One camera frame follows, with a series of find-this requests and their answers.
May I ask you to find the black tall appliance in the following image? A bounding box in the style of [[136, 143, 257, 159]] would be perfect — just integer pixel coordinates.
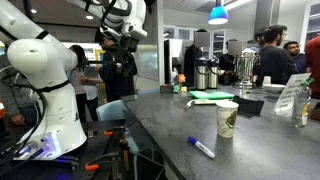
[[163, 38, 194, 85]]

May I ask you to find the white printed paper cup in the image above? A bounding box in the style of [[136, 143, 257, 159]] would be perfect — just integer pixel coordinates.
[[215, 100, 240, 139]]

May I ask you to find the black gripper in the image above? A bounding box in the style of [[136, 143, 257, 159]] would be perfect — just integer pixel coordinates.
[[114, 34, 140, 75]]

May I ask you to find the person in black jacket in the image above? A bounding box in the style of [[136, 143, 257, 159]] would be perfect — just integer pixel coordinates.
[[183, 28, 212, 88]]

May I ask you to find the person in gray jacket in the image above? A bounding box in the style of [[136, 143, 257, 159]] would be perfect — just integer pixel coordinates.
[[0, 53, 40, 131]]

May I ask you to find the black pouch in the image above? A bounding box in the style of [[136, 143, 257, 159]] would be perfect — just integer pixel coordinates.
[[232, 95, 265, 118]]

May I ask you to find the person in white shirt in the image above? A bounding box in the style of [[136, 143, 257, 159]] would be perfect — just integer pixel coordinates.
[[68, 44, 104, 123]]

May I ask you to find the brown box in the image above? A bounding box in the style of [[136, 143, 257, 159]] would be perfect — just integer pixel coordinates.
[[310, 101, 320, 122]]

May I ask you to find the white bowl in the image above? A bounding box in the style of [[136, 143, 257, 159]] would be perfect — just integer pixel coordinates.
[[262, 83, 287, 94]]

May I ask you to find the blue capped white marker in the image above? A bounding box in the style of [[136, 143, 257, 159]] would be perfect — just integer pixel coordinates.
[[187, 135, 217, 160]]

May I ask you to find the orange handled clamp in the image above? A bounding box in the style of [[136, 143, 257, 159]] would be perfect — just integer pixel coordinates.
[[84, 151, 123, 172], [103, 125, 128, 137]]

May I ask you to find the white printed sign stand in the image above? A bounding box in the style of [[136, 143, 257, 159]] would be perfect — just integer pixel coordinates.
[[270, 72, 312, 118]]

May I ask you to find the white flat cable strip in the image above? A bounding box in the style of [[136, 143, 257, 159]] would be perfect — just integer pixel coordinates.
[[184, 98, 233, 110]]

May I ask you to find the gray tablet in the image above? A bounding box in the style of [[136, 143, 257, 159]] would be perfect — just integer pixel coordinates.
[[83, 65, 102, 80]]

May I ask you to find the light blue chair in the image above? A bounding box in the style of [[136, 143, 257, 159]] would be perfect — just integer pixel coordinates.
[[95, 99, 129, 122]]

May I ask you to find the dark haired person behind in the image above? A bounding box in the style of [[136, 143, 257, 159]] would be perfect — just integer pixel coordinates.
[[248, 27, 268, 54]]

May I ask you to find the large metal beverage urn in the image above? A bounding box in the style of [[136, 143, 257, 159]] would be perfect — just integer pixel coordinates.
[[232, 48, 262, 90]]

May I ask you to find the person in dark top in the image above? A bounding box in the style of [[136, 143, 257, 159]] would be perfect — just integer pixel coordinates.
[[218, 38, 244, 86]]

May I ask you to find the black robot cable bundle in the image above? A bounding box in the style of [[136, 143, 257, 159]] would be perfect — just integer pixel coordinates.
[[0, 65, 48, 171]]

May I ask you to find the bearded man black shirt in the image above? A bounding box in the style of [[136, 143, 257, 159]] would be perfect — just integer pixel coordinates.
[[255, 24, 299, 86]]

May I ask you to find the person in red top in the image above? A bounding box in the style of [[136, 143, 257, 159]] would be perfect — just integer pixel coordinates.
[[304, 34, 320, 99]]

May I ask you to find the steel thermos carafe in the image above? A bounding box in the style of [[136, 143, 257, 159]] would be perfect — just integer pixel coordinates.
[[193, 57, 209, 91], [206, 58, 220, 90]]

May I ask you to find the small dark box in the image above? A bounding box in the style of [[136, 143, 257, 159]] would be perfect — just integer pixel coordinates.
[[159, 83, 174, 94]]

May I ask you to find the yellow framed door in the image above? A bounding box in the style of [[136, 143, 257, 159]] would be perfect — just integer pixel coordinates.
[[93, 49, 106, 63]]

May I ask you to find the person in dark hoodie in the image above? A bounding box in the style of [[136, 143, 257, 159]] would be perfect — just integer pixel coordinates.
[[94, 29, 138, 103]]

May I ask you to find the man in blue shirt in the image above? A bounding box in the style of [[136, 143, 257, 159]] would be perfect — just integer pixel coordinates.
[[283, 40, 310, 74]]

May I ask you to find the clear plastic bottle green cap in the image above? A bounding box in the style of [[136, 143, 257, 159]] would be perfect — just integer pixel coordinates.
[[289, 77, 315, 129]]

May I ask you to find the blue pendant lamp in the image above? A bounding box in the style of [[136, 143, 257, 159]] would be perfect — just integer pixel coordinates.
[[207, 0, 230, 26]]

